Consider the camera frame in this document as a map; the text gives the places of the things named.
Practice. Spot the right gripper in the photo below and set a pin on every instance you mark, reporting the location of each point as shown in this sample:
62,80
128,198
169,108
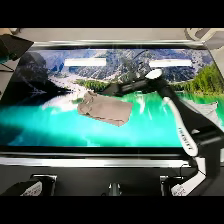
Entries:
112,89

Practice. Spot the khaki T-shirt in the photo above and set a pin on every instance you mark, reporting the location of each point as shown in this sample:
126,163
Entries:
106,110

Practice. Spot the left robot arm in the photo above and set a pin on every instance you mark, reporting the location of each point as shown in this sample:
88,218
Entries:
20,189

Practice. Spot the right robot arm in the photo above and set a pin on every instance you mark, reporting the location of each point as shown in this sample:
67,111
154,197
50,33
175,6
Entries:
186,123

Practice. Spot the grey garment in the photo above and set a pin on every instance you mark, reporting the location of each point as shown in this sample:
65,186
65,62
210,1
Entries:
207,108

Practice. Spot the silver frame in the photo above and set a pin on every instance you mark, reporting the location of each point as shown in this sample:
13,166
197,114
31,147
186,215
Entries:
100,162

